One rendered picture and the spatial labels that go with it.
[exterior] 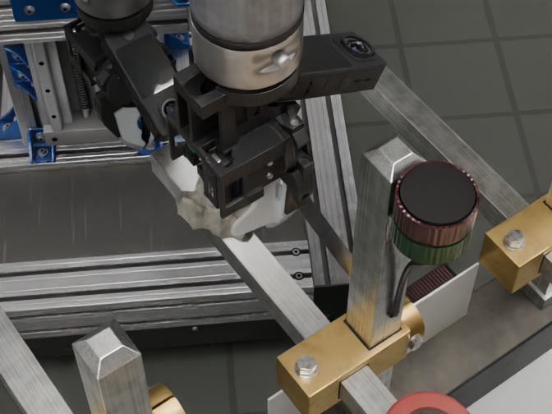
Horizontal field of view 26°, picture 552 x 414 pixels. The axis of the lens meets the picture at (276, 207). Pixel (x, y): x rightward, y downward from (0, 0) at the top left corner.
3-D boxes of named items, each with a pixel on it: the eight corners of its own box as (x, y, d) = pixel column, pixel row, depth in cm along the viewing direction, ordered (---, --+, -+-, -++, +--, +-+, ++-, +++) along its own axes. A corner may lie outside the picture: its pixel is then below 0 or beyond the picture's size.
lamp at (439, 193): (362, 332, 103) (379, 183, 85) (412, 300, 105) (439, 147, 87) (405, 382, 100) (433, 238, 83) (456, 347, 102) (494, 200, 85)
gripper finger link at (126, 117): (119, 119, 129) (109, 61, 122) (149, 154, 127) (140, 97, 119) (94, 132, 128) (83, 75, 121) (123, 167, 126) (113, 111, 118)
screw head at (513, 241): (498, 240, 116) (499, 233, 115) (514, 229, 116) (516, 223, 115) (512, 255, 115) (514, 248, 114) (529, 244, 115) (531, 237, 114)
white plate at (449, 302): (266, 441, 120) (265, 396, 112) (462, 310, 129) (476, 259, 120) (269, 445, 120) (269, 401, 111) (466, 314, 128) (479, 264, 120)
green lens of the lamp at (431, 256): (374, 223, 89) (375, 206, 88) (435, 186, 91) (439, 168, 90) (425, 278, 87) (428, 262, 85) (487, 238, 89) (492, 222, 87)
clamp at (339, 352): (275, 382, 110) (275, 356, 106) (389, 309, 115) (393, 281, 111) (311, 428, 108) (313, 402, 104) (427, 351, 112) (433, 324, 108)
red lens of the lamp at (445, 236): (375, 204, 87) (378, 186, 86) (439, 166, 89) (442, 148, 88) (429, 259, 84) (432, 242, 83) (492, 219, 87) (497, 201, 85)
